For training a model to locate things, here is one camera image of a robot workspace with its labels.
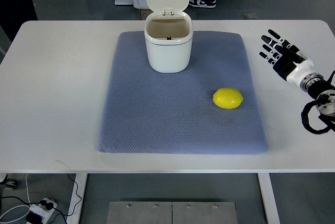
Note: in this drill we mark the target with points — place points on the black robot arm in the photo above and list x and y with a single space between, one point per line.
322 91

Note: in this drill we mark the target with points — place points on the right white table leg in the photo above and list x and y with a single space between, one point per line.
268 198

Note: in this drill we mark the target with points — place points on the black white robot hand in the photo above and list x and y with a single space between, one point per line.
284 57

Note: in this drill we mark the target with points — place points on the yellow lemon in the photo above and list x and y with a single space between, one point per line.
227 98

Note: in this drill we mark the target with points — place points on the metal floor plate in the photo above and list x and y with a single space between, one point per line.
171 212

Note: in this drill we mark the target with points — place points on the person in dark trousers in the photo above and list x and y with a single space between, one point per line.
14 13

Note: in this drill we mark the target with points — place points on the white table leg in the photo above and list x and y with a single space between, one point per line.
268 198
75 207

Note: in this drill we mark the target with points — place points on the grey caster wheel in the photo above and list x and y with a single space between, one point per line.
8 183

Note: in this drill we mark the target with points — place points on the blue quilted mat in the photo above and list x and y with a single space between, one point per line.
173 113

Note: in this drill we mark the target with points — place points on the left white table leg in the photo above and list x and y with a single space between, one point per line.
75 207

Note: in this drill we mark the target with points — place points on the black white sneaker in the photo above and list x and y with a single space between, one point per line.
202 4

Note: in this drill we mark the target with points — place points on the white trash bin with lid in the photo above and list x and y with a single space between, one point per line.
168 33

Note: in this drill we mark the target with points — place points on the white power strip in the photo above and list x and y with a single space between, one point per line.
41 213

